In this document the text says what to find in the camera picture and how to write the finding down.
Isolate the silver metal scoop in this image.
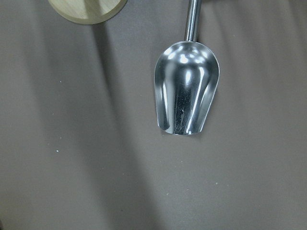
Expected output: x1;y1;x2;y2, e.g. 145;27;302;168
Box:
154;0;220;135

